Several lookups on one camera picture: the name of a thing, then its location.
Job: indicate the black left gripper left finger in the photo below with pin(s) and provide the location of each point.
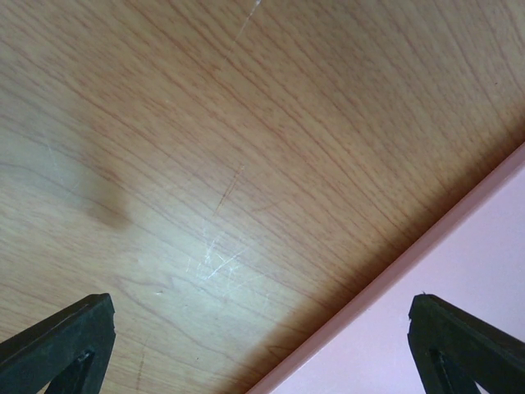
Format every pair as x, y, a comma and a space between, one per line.
68, 352

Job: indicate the pink plastic tray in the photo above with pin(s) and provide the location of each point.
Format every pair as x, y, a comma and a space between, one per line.
473, 258

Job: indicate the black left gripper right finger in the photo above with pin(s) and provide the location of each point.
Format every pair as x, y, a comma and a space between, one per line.
455, 352

